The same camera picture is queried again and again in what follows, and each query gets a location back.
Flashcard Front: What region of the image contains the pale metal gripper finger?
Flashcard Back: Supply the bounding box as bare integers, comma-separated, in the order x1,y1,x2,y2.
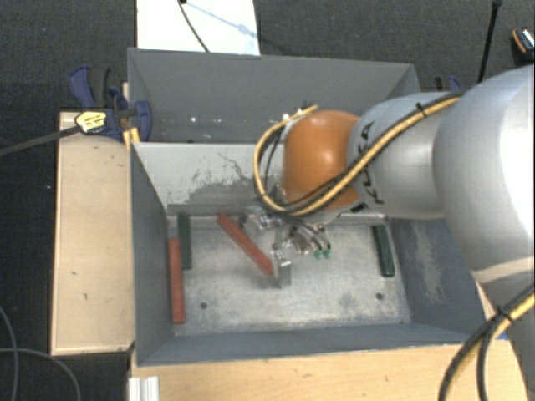
245,205,281,236
272,250,293,290

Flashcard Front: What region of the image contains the dark green flat block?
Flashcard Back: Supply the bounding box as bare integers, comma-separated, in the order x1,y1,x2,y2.
176,212,193,271
372,224,396,278

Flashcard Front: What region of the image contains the pale wood flat board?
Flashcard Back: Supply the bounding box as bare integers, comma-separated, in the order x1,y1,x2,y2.
50,111,136,357

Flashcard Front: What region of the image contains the grey metal bin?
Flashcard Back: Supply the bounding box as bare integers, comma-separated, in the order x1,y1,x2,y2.
126,47,491,368

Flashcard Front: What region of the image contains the red-brown flat block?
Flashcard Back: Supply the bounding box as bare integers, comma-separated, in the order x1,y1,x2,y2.
216,212,276,277
167,236,186,325

